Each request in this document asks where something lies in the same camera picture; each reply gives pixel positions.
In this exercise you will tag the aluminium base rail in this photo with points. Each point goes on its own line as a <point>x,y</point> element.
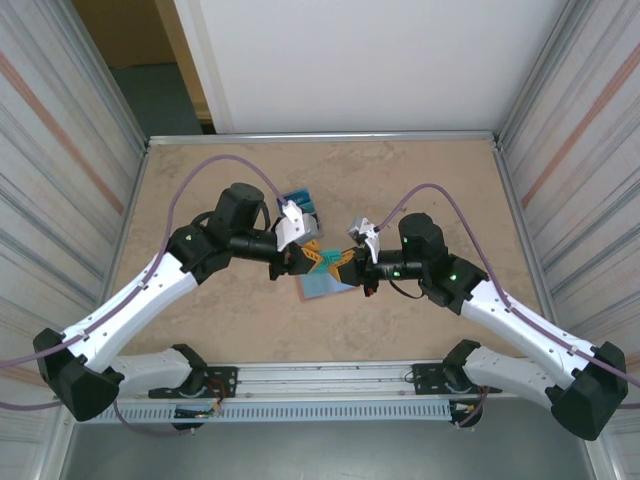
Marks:
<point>325,380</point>

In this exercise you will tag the aluminium enclosure frame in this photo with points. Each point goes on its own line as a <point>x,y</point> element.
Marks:
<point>320,137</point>

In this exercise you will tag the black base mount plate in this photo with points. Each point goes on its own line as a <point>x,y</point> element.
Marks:
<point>225,375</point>
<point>425,377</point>

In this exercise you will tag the brown wooden door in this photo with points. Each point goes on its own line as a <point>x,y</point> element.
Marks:
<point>125,30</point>

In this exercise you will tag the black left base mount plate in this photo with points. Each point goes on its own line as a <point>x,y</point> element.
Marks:
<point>225,375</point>

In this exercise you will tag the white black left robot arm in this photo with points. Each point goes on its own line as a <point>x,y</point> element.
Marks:
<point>135,300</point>

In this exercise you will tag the blue card white print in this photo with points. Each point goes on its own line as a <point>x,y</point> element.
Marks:
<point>300,194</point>

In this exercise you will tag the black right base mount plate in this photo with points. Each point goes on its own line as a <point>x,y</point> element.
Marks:
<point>425,377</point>

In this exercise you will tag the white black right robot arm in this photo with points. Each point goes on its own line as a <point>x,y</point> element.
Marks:
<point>525,325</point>

